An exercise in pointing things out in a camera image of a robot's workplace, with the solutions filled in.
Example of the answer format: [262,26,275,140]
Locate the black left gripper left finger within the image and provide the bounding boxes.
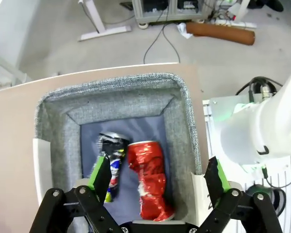
[29,155,127,233]

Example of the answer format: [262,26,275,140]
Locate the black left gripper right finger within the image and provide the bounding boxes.
[196,156,285,233]

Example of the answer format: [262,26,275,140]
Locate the blue Pepsi can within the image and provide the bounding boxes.
[96,131,131,203]

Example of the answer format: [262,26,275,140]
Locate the red cola can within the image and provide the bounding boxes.
[127,140,177,222]

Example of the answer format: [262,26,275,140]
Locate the white CAN sign card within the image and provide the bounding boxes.
[190,171,218,225]

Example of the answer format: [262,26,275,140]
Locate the grey fabric basket can label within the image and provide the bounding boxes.
[34,72,202,224]

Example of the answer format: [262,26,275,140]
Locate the blank white card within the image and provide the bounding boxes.
[32,137,51,207]

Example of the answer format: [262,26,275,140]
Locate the brown cardboard tube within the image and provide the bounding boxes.
[185,21,256,46]

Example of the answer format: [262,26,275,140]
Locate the white table leg foot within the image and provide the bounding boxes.
[77,0,132,42]

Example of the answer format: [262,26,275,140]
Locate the crumpled white paper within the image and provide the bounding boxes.
[176,22,194,39]

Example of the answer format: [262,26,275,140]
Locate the white power strip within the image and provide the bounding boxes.
[210,18,258,29]

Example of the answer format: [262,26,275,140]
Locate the grey wheeled equipment cart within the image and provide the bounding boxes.
[131,0,206,30]

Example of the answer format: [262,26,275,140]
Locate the white robot base mount plate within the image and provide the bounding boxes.
[202,94,265,175]

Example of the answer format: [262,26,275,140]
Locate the black base connector cables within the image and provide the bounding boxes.
[235,76,284,100]

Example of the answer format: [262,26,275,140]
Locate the black floor cable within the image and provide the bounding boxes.
[143,14,181,65]

